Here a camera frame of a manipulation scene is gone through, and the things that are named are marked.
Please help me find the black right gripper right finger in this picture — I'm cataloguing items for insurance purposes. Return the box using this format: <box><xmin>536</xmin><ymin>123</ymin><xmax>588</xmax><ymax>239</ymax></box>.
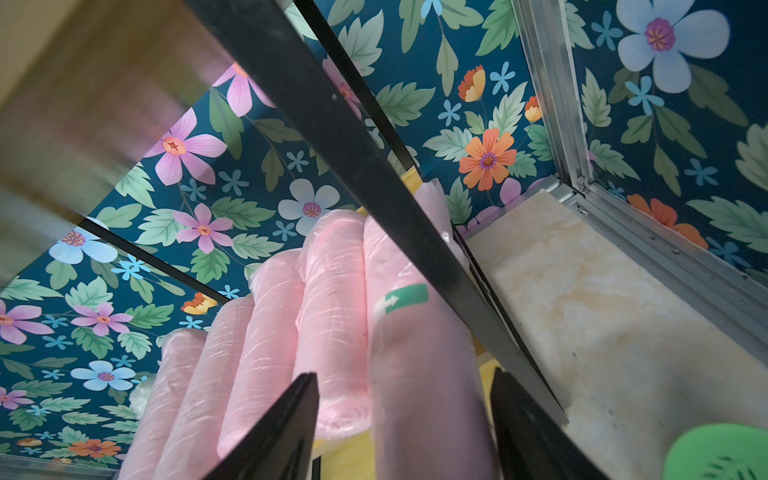
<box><xmin>490</xmin><ymin>368</ymin><xmax>607</xmax><ymax>480</ymax></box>

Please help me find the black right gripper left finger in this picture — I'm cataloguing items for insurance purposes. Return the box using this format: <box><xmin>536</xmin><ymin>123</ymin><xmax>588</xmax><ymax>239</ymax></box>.
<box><xmin>205</xmin><ymin>372</ymin><xmax>319</xmax><ymax>480</ymax></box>

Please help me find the white plush bunny pink shirt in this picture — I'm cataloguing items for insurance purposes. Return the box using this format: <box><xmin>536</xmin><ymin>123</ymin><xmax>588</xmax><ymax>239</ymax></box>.
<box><xmin>129</xmin><ymin>375</ymin><xmax>155</xmax><ymax>419</ymax></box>

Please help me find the upper green lidded jar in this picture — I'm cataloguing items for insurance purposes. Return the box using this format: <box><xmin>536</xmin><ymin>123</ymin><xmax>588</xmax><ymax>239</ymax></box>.
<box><xmin>662</xmin><ymin>423</ymin><xmax>767</xmax><ymax>480</ymax></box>

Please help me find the wooden shelf black metal frame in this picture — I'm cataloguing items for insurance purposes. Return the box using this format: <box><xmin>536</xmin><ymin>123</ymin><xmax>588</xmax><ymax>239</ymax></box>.
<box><xmin>0</xmin><ymin>0</ymin><xmax>570</xmax><ymax>480</ymax></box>

